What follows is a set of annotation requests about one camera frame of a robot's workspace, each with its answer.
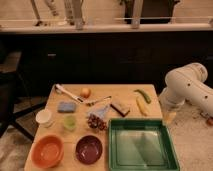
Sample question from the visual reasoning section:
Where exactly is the green plastic cup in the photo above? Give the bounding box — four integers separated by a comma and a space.
63, 116, 76, 131

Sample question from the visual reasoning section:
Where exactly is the orange fruit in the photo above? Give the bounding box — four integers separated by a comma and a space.
80, 88, 91, 98

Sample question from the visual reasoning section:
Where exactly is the purple bowl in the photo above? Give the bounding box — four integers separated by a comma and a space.
75, 135, 103, 165

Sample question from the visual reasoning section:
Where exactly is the metal spoon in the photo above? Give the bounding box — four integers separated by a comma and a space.
86, 96, 112, 106

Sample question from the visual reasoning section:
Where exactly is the blue sponge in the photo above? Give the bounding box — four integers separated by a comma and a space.
57, 102, 76, 113

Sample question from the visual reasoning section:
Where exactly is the white cup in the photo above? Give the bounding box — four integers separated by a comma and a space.
36, 109, 53, 127

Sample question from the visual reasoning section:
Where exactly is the black chair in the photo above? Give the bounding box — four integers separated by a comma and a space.
0, 49, 48, 143

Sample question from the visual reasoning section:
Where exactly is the bag of red grapes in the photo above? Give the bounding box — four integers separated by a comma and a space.
87, 105, 110, 131

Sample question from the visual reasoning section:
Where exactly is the yellow banana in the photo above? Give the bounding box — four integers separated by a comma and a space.
136, 97, 148, 116

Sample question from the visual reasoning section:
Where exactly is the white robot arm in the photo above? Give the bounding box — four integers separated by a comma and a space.
159, 63, 213, 124

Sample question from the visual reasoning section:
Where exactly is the green plastic tray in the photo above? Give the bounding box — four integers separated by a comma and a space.
108, 119, 180, 171

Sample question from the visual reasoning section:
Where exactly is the orange bowl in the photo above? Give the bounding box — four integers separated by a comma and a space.
31, 135, 64, 169

